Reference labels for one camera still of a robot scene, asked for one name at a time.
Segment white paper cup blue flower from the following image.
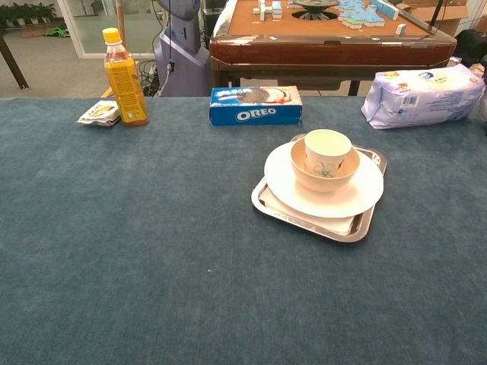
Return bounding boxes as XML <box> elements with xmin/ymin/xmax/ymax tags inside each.
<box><xmin>304</xmin><ymin>129</ymin><xmax>353</xmax><ymax>179</ymax></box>

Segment purple robot base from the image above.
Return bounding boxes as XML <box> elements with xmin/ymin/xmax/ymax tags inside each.
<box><xmin>153</xmin><ymin>0</ymin><xmax>212</xmax><ymax>98</ymax></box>

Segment white round plate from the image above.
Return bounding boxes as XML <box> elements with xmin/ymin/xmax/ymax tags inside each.
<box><xmin>263</xmin><ymin>141</ymin><xmax>385</xmax><ymax>219</ymax></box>

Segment blue Oreo cookie box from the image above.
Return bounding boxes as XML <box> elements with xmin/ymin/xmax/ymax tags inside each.
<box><xmin>208</xmin><ymin>85</ymin><xmax>304</xmax><ymax>127</ymax></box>

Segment beige bowl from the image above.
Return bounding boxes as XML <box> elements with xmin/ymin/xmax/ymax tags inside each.
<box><xmin>290</xmin><ymin>136</ymin><xmax>361</xmax><ymax>193</ymax></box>

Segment white folded napkin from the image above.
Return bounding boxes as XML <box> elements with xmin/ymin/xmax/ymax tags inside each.
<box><xmin>264</xmin><ymin>186</ymin><xmax>358</xmax><ymax>236</ymax></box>

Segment blue tablecloth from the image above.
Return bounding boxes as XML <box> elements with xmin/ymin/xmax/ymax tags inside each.
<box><xmin>0</xmin><ymin>95</ymin><xmax>487</xmax><ymax>365</ymax></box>

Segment silver metal tray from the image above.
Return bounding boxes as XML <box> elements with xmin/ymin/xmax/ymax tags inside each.
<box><xmin>250</xmin><ymin>133</ymin><xmax>388</xmax><ymax>243</ymax></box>

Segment yellow tea drink bottle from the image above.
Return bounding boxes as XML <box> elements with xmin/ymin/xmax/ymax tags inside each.
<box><xmin>101</xmin><ymin>27</ymin><xmax>151</xmax><ymax>129</ymax></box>

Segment brown mahjong table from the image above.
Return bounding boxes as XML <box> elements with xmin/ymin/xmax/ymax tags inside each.
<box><xmin>208</xmin><ymin>0</ymin><xmax>458</xmax><ymax>97</ymax></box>

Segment small white snack packet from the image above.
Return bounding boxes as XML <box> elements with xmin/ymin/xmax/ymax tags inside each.
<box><xmin>76</xmin><ymin>100</ymin><xmax>122</xmax><ymax>127</ymax></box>

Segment white tissue pack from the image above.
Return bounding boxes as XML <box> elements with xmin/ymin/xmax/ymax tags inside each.
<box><xmin>361</xmin><ymin>63</ymin><xmax>486</xmax><ymax>130</ymax></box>

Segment cardboard box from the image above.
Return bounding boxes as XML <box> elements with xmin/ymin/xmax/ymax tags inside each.
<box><xmin>395</xmin><ymin>0</ymin><xmax>470</xmax><ymax>37</ymax></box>

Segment dark table leg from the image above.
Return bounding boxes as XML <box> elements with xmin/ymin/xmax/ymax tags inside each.
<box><xmin>0</xmin><ymin>33</ymin><xmax>30</xmax><ymax>91</ymax></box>

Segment black bag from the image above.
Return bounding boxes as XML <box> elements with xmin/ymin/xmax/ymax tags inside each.
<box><xmin>454</xmin><ymin>29</ymin><xmax>487</xmax><ymax>68</ymax></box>

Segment green potted plants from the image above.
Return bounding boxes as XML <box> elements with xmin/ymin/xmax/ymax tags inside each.
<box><xmin>0</xmin><ymin>2</ymin><xmax>57</xmax><ymax>33</ymax></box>

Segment tangled black cables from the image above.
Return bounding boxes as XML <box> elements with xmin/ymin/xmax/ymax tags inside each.
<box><xmin>137</xmin><ymin>59</ymin><xmax>161</xmax><ymax>98</ymax></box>

